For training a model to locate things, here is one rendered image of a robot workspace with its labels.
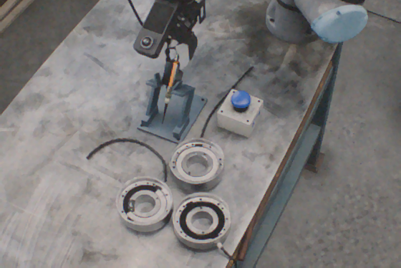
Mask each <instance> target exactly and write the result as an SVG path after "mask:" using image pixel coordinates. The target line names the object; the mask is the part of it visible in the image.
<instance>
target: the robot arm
mask: <svg viewBox="0 0 401 268"><path fill-rule="evenodd" d="M364 2H365V0H271V3H270V4H269V6H268V9H267V11H266V26H267V28H268V29H269V31H270V32H271V33H272V34H273V35H274V36H275V37H277V38H279V39H281V40H283V41H285V42H290V43H295V44H308V43H312V42H314V41H316V40H319V39H321V40H323V41H325V42H328V43H341V42H345V41H347V40H348V39H351V38H353V37H355V36H356V35H357V34H359V33H360V32H361V31H362V30H363V28H364V27H365V26H366V23H367V21H368V16H367V11H366V9H365V8H364V7H363V4H364ZM202 7H203V16H202V17H201V8H202ZM198 17H199V24H201V23H202V22H203V20H204V19H205V18H206V0H200V2H199V3H198V2H197V1H195V0H154V2H153V5H152V6H151V8H150V10H149V13H148V15H147V16H146V18H145V21H144V23H143V25H142V28H141V30H140V32H139V34H138V36H137V39H136V40H135V43H134V44H133V46H132V47H133V49H134V50H135V51H136V52H137V53H138V54H141V55H143V56H146V57H149V58H151V59H157V58H158V57H160V58H161V60H162V61H163V63H164V64H166V62H167V61H169V60H171V59H170V55H169V54H170V50H169V47H170V45H171V42H172V40H175V41H176V42H178V44H177V45H176V47H175V48H176V52H178V54H179V59H178V61H179V63H180V66H179V69H180V70H181V71H182V72H185V71H186V70H187V69H188V68H189V67H190V64H191V62H192V60H193V54H194V52H195V50H196V49H197V48H198V45H199V38H197V36H196V35H195V32H194V31H193V27H194V26H195V25H196V23H197V21H198Z"/></svg>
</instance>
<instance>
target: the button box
mask: <svg viewBox="0 0 401 268"><path fill-rule="evenodd" d="M234 92H237V91H236V90H231V91H230V93H229V94H228V96H227V98H226V99H225V101H224V103H223V104H222V106H221V108H220V109H219V111H218V112H217V127H219V128H222V129H224V130H227V131H229V132H232V133H235V134H238V135H241V136H243V137H245V138H250V136H251V134H252V132H253V130H254V128H255V127H256V125H257V123H258V121H259V119H260V117H261V115H262V112H263V104H264V101H263V100H261V99H258V98H257V97H253V96H251V104H250V105H249V106H248V107H245V108H239V107H234V106H233V105H232V104H231V96H232V94H233V93H234Z"/></svg>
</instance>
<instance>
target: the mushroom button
mask: <svg viewBox="0 0 401 268"><path fill-rule="evenodd" d="M231 104H232V105H233V106H234V107H239V108H245V107H248V106H249V105H250V104H251V96H250V95H249V94H248V93H247V92H245V91H237V92H234V93H233V94H232V96H231Z"/></svg>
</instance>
